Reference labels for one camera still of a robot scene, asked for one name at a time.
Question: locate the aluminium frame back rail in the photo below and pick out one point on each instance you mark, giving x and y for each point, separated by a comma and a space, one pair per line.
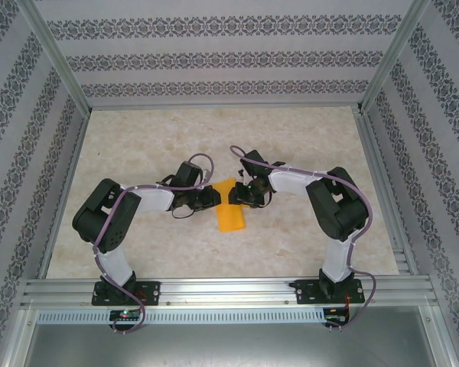
222, 105

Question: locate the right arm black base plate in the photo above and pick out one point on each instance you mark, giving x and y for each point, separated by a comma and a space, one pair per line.
306, 292

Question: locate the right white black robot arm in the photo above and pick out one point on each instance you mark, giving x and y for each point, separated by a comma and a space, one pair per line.
290, 183

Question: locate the aluminium frame post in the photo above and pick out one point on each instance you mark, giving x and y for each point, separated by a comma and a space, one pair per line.
394, 57
55, 57

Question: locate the aluminium frame side rail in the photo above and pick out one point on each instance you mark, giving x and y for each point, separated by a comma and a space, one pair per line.
67, 183
384, 191

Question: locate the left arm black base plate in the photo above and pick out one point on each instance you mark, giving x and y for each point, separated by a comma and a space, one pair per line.
151, 292

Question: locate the grey sheet metal shelf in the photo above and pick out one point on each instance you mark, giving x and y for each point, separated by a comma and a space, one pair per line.
229, 346

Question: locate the aluminium mounting rail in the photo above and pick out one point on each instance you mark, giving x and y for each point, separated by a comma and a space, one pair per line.
229, 292

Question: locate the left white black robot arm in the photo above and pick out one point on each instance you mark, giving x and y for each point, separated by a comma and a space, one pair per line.
153, 200

